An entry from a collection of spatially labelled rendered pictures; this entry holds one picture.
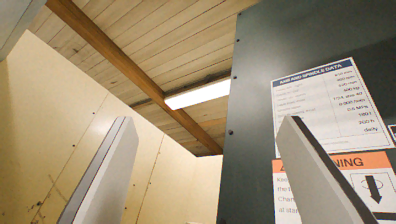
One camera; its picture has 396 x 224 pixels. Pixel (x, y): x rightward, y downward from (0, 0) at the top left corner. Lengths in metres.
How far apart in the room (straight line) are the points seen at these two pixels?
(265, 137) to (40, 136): 1.00
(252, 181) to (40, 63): 1.12
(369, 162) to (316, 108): 0.12
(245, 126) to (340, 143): 0.17
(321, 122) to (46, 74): 1.17
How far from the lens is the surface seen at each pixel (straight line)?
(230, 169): 0.41
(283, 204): 0.35
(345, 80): 0.45
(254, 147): 0.41
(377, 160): 0.37
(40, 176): 1.13
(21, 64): 1.21
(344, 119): 0.40
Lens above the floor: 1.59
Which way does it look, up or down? 36 degrees up
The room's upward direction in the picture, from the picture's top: 12 degrees clockwise
